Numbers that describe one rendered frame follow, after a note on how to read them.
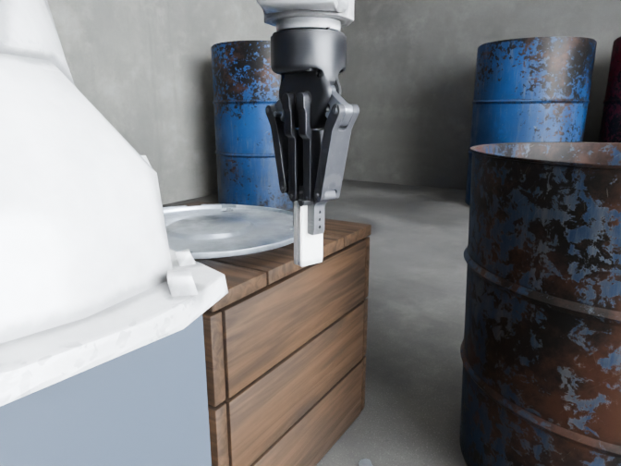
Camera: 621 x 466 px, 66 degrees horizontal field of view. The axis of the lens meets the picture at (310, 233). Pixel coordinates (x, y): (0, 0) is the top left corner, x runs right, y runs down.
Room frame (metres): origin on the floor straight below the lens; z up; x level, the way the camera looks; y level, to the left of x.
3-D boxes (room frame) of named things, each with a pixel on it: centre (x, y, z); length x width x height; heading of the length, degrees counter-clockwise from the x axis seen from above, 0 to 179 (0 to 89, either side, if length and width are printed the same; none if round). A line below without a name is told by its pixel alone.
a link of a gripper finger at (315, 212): (0.49, -0.01, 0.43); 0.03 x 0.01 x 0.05; 37
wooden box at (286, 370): (0.72, 0.17, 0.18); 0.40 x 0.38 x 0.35; 58
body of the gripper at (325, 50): (0.50, 0.00, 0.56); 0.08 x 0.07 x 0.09; 37
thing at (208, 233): (0.67, 0.15, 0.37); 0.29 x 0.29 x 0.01
